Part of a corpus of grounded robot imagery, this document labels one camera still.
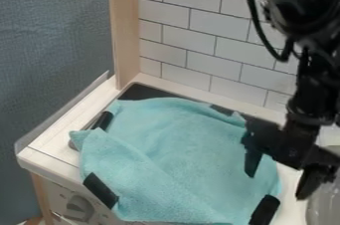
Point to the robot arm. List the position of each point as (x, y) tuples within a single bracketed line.
[(310, 16)]

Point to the toy stove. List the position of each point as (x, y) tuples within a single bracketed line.
[(141, 92)]

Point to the teal cloth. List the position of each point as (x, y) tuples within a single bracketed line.
[(177, 156)]

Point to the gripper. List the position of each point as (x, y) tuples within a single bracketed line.
[(287, 146)]

